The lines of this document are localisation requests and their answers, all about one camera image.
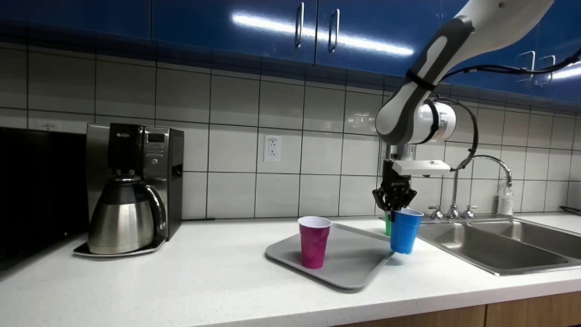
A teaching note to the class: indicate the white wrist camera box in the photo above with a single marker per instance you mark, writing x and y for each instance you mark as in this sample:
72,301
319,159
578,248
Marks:
418,168

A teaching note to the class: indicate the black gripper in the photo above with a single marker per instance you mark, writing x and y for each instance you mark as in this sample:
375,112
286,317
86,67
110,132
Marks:
395,192

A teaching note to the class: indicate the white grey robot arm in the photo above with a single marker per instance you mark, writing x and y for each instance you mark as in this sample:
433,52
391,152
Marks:
409,117

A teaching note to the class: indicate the blue upper cabinets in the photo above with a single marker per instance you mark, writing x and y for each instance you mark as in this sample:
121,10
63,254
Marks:
380,38

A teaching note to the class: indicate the white wall outlet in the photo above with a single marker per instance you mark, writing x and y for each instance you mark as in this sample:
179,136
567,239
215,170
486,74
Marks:
273,148

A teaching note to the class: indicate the clear soap bottle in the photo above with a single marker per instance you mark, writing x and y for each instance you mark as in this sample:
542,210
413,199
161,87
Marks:
506,203

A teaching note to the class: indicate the green plastic cup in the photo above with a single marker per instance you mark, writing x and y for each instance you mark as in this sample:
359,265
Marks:
388,225

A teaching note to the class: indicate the blue plastic cup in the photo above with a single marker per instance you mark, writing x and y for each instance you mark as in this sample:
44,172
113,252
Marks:
406,228

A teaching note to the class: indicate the magenta plastic cup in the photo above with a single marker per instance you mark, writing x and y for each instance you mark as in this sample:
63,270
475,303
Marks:
313,237

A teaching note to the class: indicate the grey plastic tray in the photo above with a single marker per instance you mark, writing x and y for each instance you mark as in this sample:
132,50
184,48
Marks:
351,261

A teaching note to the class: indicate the wooden lower cabinet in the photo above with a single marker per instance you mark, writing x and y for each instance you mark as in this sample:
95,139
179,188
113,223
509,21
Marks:
544,312

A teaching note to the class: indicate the black coffee maker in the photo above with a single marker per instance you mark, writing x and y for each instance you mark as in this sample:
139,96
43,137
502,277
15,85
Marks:
161,166

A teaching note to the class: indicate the stainless steel double sink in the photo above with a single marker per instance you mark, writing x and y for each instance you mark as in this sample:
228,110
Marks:
504,246

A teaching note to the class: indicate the steel coffee carafe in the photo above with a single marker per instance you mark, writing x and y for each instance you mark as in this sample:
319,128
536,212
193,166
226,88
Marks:
130,219

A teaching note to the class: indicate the black microwave oven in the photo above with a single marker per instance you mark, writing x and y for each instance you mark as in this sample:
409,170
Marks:
43,192

